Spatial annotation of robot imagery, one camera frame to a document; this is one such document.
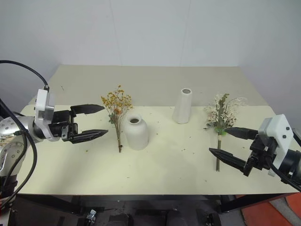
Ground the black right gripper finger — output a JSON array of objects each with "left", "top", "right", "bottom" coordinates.
[
  {"left": 226, "top": 127, "right": 259, "bottom": 141},
  {"left": 208, "top": 147, "right": 248, "bottom": 174}
]

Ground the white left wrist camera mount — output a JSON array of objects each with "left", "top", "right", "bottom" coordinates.
[{"left": 34, "top": 89, "right": 57, "bottom": 133}]

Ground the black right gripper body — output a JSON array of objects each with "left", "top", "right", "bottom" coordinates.
[{"left": 243, "top": 134, "right": 278, "bottom": 177}]

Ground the orange dried flower bunch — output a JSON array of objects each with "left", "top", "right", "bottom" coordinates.
[{"left": 101, "top": 84, "right": 134, "bottom": 153}]

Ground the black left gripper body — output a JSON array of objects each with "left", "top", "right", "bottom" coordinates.
[{"left": 48, "top": 109, "right": 79, "bottom": 143}]

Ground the white green dried flower bunch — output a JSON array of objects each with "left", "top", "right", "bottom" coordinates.
[{"left": 203, "top": 93, "right": 249, "bottom": 173}]

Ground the silver metal clamp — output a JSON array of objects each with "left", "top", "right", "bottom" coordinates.
[{"left": 85, "top": 209, "right": 97, "bottom": 223}]

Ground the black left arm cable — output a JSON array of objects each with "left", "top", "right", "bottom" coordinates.
[{"left": 0, "top": 60, "right": 50, "bottom": 91}]

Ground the black metal table frame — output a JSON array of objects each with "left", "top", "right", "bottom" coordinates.
[{"left": 14, "top": 193, "right": 301, "bottom": 226}]

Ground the round white ceramic vase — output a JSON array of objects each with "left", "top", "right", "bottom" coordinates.
[{"left": 122, "top": 112, "right": 149, "bottom": 151}]

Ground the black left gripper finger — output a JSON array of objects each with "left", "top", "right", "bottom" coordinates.
[
  {"left": 70, "top": 104, "right": 105, "bottom": 117},
  {"left": 68, "top": 129, "right": 109, "bottom": 145}
]

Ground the tall white ceramic vase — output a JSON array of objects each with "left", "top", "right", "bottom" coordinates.
[{"left": 172, "top": 88, "right": 194, "bottom": 124}]

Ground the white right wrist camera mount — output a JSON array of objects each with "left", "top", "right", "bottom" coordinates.
[{"left": 258, "top": 114, "right": 295, "bottom": 177}]

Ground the orange floor mat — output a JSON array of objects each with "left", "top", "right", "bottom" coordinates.
[{"left": 241, "top": 192, "right": 301, "bottom": 226}]

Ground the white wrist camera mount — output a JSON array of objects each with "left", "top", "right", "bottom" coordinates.
[
  {"left": 34, "top": 89, "right": 57, "bottom": 133},
  {"left": 258, "top": 114, "right": 295, "bottom": 177}
]

